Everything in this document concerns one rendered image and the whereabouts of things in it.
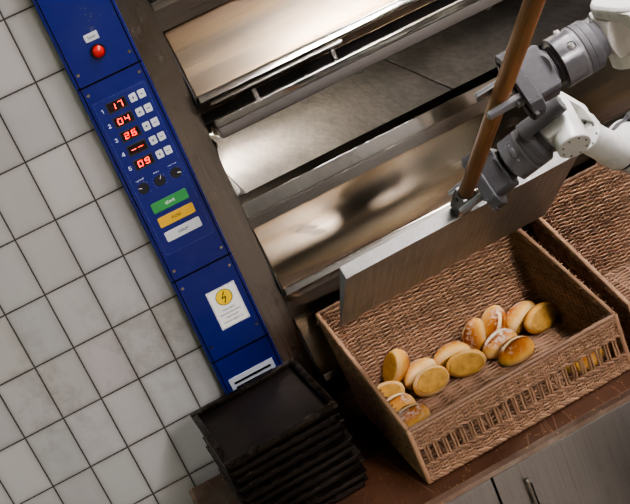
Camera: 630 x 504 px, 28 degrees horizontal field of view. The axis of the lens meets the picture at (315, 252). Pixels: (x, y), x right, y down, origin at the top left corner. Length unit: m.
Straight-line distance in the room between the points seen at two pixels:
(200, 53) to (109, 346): 0.72
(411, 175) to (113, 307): 0.80
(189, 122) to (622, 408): 1.17
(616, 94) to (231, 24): 1.02
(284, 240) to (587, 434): 0.85
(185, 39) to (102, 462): 1.04
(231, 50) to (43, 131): 0.46
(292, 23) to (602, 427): 1.15
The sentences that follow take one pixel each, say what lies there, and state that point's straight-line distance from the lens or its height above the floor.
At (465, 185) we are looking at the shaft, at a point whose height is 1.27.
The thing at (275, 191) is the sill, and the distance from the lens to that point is 2.99.
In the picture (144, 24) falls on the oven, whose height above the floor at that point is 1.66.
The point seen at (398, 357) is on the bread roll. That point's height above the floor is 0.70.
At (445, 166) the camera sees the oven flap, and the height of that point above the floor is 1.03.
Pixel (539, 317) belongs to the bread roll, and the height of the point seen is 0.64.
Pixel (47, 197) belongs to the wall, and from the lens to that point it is 2.88.
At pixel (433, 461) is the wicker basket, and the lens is 2.81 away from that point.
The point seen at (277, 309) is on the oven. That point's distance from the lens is 3.09.
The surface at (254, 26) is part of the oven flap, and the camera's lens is 2.91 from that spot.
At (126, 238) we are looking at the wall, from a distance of 2.94.
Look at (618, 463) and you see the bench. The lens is 2.98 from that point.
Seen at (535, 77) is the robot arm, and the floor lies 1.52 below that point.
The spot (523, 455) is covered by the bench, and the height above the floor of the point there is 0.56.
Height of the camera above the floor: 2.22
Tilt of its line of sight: 24 degrees down
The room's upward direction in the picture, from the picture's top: 23 degrees counter-clockwise
